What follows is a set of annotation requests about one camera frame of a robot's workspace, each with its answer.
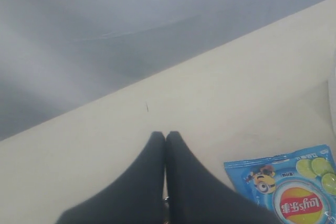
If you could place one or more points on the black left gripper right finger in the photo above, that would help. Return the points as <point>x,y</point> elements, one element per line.
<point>196,196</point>

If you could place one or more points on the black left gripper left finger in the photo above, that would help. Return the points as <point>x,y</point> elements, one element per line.
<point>136,196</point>

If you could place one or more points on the blue snack bag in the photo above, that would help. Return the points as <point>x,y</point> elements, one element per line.
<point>299,187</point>

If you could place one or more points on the white curtain backdrop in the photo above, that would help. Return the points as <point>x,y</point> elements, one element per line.
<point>57,55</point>

